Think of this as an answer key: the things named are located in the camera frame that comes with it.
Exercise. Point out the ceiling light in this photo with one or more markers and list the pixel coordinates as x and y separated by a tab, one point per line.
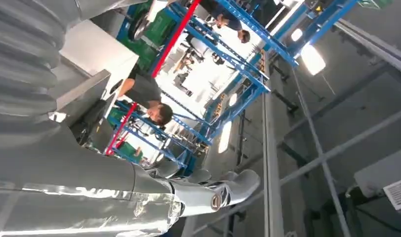
312	59
224	137
296	34
233	99

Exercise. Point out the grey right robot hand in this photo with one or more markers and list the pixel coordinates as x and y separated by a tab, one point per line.
73	183

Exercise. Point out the grey steel pipe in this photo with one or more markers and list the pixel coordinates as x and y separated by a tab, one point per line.
318	147
351	144

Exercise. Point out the white car body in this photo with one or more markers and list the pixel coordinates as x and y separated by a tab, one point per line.
156	9

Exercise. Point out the grey metal plate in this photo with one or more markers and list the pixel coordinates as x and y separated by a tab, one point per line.
79	98

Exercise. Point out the grey steel column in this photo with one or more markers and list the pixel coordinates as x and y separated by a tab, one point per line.
272	147

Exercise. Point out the white box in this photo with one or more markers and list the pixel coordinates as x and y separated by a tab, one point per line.
95	52

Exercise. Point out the grey steel beam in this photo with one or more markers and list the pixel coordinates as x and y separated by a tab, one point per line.
374	47

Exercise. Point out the tall blue steel rack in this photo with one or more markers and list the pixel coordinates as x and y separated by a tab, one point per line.
154	130
321	29
246	70

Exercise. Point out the person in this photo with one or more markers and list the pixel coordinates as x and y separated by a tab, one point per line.
145	90
235	24

